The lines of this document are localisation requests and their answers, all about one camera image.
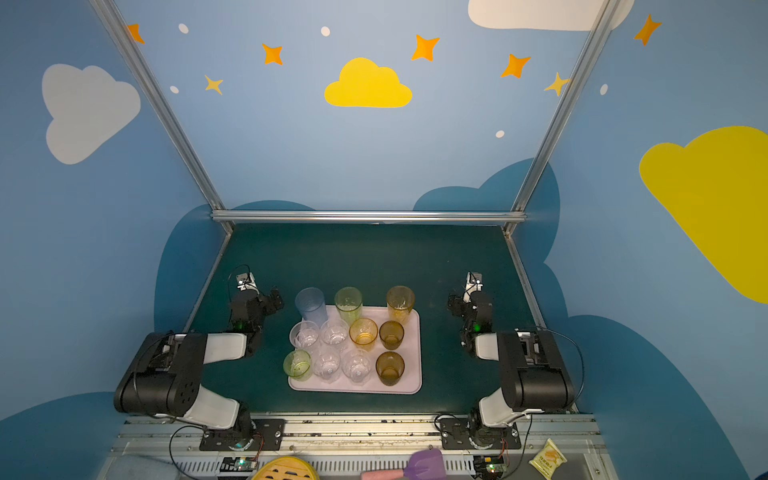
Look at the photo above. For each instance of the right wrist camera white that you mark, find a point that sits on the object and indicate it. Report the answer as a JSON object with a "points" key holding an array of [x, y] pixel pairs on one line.
{"points": [[474, 282]]}

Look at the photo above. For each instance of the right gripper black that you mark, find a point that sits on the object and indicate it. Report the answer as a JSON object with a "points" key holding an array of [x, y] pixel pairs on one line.
{"points": [[461, 303]]}

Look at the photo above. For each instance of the tall green cup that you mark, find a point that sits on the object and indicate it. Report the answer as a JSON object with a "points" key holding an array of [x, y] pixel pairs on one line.
{"points": [[349, 303]]}

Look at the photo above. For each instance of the small green cup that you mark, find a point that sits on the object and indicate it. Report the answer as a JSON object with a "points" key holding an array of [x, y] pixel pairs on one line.
{"points": [[297, 365]]}

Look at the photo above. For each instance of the yellow transparent cup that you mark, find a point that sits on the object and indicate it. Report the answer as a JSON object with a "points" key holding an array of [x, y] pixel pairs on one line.
{"points": [[363, 332]]}

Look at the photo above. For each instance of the purple toy shovel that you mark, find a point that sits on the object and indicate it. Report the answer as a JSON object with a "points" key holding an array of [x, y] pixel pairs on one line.
{"points": [[422, 465]]}

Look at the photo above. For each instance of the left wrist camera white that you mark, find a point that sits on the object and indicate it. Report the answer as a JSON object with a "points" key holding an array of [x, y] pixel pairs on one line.
{"points": [[246, 281]]}

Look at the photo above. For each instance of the yellow round lid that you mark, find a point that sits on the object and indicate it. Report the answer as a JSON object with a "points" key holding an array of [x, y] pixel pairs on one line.
{"points": [[286, 468]]}

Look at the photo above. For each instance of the aluminium frame rear bar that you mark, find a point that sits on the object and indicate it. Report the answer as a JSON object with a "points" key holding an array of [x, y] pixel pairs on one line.
{"points": [[367, 217]]}

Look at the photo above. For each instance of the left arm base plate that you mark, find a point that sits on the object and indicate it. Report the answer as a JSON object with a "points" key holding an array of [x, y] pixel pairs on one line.
{"points": [[261, 435]]}

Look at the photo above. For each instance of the tall blue textured cup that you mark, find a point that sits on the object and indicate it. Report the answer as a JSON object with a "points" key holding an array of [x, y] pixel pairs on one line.
{"points": [[310, 302]]}

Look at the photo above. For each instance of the yellow snack packet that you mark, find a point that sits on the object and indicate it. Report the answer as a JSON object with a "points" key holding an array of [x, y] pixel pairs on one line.
{"points": [[548, 459]]}

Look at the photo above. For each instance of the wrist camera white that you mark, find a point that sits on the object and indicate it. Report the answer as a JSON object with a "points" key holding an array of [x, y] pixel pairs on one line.
{"points": [[474, 282], [246, 281]]}

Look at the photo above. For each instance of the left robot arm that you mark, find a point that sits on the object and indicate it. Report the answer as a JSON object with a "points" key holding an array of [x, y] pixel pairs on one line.
{"points": [[164, 379]]}

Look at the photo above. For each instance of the tall yellow cup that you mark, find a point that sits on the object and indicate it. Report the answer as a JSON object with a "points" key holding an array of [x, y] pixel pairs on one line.
{"points": [[400, 302]]}

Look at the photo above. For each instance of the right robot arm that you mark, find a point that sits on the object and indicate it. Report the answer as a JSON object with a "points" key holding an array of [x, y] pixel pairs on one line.
{"points": [[533, 375]]}

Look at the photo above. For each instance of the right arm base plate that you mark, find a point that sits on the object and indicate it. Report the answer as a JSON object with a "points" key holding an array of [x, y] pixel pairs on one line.
{"points": [[463, 434]]}

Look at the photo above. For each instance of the brown textured cup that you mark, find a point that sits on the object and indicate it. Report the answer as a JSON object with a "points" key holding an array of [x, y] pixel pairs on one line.
{"points": [[390, 367], [391, 334]]}

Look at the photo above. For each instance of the pink plastic tray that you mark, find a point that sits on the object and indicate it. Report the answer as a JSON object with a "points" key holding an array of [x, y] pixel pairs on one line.
{"points": [[410, 382]]}

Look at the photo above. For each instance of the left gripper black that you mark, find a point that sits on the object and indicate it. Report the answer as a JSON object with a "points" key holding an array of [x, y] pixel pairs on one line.
{"points": [[264, 303]]}

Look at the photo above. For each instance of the clear faceted glass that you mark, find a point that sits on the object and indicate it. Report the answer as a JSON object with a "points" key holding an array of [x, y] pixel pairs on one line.
{"points": [[335, 333], [357, 365], [305, 335], [326, 363]]}

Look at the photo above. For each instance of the clear faceted glass back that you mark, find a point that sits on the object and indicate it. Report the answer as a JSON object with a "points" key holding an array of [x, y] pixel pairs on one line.
{"points": [[335, 333]]}

